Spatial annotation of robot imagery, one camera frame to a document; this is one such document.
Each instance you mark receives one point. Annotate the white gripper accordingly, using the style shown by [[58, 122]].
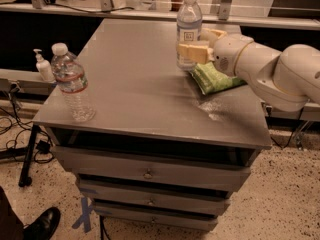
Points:
[[227, 54]]

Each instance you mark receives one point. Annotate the blue label plastic bottle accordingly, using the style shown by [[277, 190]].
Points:
[[189, 21]]

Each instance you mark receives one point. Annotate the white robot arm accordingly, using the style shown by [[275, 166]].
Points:
[[286, 80]]

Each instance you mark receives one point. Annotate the green jalapeno chip bag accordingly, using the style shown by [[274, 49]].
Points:
[[210, 80]]

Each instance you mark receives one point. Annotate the clear red label water bottle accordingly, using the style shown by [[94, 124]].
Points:
[[72, 82]]

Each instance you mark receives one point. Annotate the white pump dispenser bottle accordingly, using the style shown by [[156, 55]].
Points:
[[44, 67]]

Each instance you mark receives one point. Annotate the grey drawer cabinet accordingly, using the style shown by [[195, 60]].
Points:
[[147, 106]]

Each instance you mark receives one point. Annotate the top grey drawer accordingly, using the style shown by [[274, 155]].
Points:
[[152, 169]]

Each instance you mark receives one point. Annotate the grey drawer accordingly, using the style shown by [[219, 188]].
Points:
[[178, 219], [111, 192], [152, 169]]

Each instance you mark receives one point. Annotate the middle grey drawer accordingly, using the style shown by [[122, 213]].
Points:
[[111, 192]]

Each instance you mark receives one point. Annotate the bottom grey drawer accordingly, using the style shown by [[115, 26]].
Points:
[[178, 219]]

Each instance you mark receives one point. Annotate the blue tape cross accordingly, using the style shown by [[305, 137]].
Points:
[[84, 219]]

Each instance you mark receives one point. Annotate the black stand leg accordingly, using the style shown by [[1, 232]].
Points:
[[25, 179]]

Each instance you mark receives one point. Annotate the black leather shoe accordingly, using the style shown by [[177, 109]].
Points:
[[44, 226]]

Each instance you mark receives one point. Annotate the grey metal rail shelf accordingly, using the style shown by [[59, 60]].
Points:
[[254, 13]]

